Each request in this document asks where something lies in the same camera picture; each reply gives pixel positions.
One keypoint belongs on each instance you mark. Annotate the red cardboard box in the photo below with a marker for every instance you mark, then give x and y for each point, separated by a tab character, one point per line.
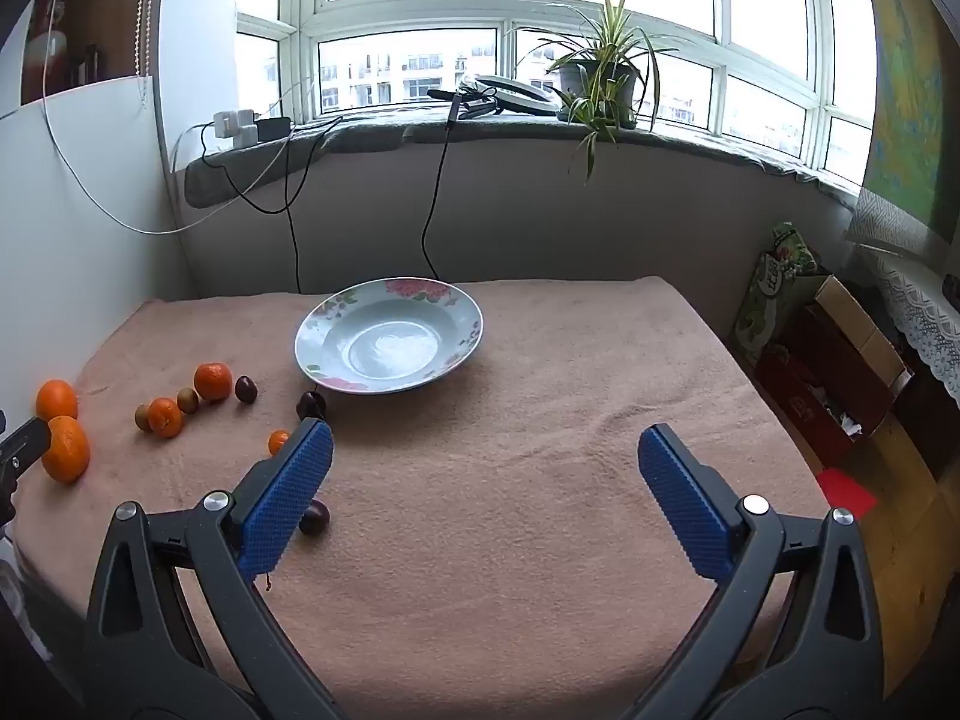
817	382

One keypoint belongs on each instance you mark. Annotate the white window frame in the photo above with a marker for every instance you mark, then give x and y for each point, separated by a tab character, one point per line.
506	7

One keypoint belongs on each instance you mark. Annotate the white board panel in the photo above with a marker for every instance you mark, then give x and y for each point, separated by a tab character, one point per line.
90	277

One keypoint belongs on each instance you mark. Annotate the red paper sheet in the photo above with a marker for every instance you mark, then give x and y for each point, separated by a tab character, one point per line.
847	491

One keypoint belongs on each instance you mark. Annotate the white lace cloth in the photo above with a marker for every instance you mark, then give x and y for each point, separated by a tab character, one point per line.
919	300

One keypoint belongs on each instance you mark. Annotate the pink blanket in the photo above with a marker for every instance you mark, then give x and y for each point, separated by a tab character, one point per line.
525	465

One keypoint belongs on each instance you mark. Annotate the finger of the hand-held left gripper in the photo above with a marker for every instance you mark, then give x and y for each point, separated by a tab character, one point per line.
26	444

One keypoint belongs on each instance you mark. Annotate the white power adapters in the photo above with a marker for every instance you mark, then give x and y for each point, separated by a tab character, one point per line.
234	129

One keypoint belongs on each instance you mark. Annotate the potted spider plant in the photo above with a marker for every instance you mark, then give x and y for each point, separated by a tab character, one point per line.
600	86

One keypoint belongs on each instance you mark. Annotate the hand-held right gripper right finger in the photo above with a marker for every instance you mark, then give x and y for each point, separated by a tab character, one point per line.
682	499

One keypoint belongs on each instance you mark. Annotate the brown kiwi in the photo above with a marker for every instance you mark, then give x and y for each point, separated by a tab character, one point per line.
187	399
142	417

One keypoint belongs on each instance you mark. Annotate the mandarin orange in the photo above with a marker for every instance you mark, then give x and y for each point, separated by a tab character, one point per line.
213	380
165	417

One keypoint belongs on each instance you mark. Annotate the wall poster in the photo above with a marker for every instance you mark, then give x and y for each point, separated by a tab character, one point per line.
911	90

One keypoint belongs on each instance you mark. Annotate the tiny orange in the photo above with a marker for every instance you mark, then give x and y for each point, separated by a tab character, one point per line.
277	441

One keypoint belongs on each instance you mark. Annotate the large orange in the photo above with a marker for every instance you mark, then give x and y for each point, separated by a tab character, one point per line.
57	399
67	450

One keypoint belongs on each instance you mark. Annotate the green snack bag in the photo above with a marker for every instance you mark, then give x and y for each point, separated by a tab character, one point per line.
772	285

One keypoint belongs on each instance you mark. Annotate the black power adapter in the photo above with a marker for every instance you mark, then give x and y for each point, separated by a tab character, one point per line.
274	127

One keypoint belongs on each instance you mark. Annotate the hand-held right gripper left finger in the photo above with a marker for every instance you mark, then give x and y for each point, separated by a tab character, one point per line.
289	495

